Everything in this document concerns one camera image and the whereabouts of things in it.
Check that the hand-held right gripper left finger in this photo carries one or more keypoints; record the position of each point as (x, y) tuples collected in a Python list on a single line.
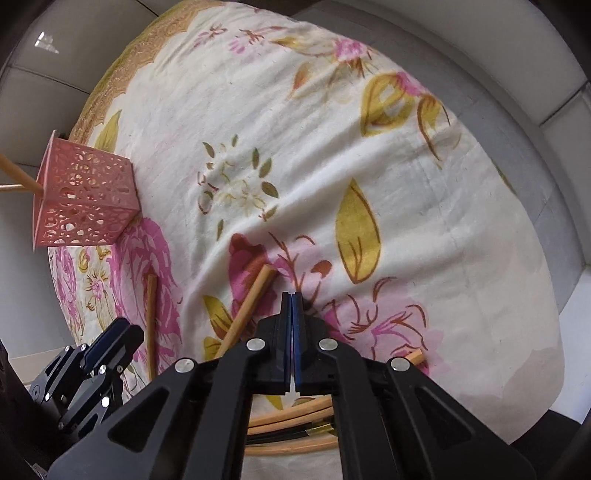
[(286, 332)]

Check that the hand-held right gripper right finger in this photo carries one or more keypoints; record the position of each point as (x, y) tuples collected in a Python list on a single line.
[(298, 341)]

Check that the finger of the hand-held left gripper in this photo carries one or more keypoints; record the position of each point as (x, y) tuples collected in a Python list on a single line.
[(108, 336), (125, 348)]

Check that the black chopstick with gold band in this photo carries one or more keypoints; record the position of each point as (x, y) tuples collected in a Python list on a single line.
[(286, 436)]

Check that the pink perforated utensil holder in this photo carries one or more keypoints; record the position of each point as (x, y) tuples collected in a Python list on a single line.
[(85, 194)]

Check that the floral tablecloth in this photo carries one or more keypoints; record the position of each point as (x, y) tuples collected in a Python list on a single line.
[(415, 230)]

